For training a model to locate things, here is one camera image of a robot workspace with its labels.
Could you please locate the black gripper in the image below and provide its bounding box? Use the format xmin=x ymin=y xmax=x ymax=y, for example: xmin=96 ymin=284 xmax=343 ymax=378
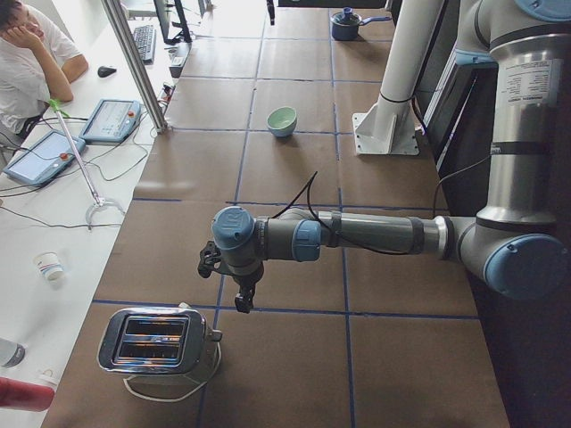
xmin=197 ymin=241 xmax=264 ymax=313

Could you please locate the green bowl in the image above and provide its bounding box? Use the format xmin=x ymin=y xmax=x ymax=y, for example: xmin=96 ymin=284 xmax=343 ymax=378
xmin=267 ymin=106 xmax=297 ymax=124

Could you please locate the blue bowl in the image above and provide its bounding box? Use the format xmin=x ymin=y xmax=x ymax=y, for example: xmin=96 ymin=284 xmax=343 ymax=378
xmin=267 ymin=120 xmax=297 ymax=138

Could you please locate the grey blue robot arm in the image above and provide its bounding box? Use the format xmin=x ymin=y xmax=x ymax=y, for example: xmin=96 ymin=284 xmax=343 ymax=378
xmin=231 ymin=9 xmax=567 ymax=319

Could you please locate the silver toaster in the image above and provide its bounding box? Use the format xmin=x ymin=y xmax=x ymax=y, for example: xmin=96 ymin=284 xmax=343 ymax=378
xmin=97 ymin=307 xmax=222 ymax=385

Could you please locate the white paper cup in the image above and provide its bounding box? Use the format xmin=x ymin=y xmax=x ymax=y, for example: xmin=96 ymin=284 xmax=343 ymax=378
xmin=33 ymin=251 xmax=64 ymax=281

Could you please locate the far blue teach pendant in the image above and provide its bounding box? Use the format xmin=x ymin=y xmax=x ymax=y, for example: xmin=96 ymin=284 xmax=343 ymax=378
xmin=79 ymin=99 xmax=141 ymax=145

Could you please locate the blue teach pendant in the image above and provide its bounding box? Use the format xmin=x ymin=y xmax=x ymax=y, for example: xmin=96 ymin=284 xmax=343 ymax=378
xmin=79 ymin=99 xmax=141 ymax=145
xmin=3 ymin=130 xmax=75 ymax=186

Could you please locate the near blue teach pendant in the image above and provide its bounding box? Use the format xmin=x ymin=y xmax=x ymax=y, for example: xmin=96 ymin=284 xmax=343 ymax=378
xmin=3 ymin=130 xmax=75 ymax=186

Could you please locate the red bottle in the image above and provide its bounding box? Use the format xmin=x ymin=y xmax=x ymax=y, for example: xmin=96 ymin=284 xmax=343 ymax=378
xmin=1 ymin=377 xmax=54 ymax=412

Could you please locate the black computer mouse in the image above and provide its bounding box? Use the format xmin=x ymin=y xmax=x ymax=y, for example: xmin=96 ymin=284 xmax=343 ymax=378
xmin=97 ymin=66 xmax=117 ymax=78

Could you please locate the reacher grabber tool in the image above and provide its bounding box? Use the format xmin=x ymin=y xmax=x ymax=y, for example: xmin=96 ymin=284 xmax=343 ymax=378
xmin=48 ymin=99 xmax=126 ymax=231

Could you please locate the black keyboard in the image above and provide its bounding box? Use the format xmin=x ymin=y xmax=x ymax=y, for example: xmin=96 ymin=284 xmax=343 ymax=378
xmin=132 ymin=25 xmax=156 ymax=65

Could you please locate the blue saucepan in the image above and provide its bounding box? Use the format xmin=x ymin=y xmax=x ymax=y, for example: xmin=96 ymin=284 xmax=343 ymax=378
xmin=330 ymin=7 xmax=392 ymax=41

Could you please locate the black monitor stand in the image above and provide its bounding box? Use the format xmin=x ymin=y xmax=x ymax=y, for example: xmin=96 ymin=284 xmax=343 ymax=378
xmin=153 ymin=0 xmax=192 ymax=45

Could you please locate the person in white shirt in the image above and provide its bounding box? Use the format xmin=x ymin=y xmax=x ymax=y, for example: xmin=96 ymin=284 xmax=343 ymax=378
xmin=1 ymin=1 xmax=88 ymax=138

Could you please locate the white toaster cord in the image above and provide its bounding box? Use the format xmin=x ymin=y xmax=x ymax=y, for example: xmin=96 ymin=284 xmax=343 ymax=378
xmin=122 ymin=345 xmax=223 ymax=402

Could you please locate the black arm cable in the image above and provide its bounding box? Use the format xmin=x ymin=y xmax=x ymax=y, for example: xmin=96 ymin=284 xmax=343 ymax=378
xmin=269 ymin=169 xmax=420 ymax=256

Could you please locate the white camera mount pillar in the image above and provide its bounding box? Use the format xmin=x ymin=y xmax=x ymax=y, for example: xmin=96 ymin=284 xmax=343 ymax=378
xmin=352 ymin=0 xmax=444 ymax=156

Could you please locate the aluminium frame post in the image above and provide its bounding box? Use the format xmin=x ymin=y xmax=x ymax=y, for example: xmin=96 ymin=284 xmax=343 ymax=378
xmin=102 ymin=0 xmax=168 ymax=134

